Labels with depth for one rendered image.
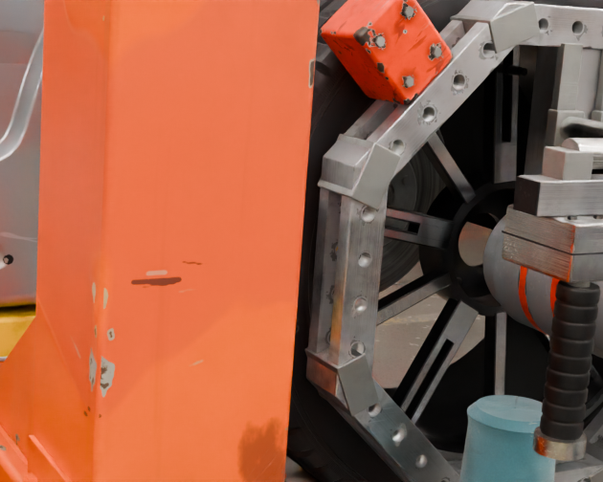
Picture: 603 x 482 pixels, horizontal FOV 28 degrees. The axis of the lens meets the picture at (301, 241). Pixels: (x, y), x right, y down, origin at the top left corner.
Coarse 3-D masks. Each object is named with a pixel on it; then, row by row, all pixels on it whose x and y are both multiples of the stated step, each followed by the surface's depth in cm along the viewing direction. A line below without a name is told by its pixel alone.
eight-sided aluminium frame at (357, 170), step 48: (480, 0) 119; (480, 48) 115; (432, 96) 113; (336, 144) 116; (384, 144) 112; (336, 192) 113; (384, 192) 112; (336, 240) 116; (336, 288) 114; (336, 336) 115; (336, 384) 115; (384, 432) 119; (432, 480) 123; (576, 480) 133
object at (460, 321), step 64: (512, 64) 130; (512, 128) 132; (448, 192) 134; (512, 192) 139; (448, 256) 132; (384, 320) 129; (448, 320) 133; (512, 320) 163; (448, 384) 157; (512, 384) 153; (448, 448) 137
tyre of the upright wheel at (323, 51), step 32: (320, 0) 128; (416, 0) 120; (448, 0) 122; (544, 0) 128; (576, 0) 129; (320, 64) 117; (320, 96) 117; (352, 96) 119; (320, 128) 118; (320, 160) 118; (320, 416) 125; (288, 448) 127; (320, 448) 126; (352, 448) 128; (320, 480) 129; (352, 480) 129; (384, 480) 131
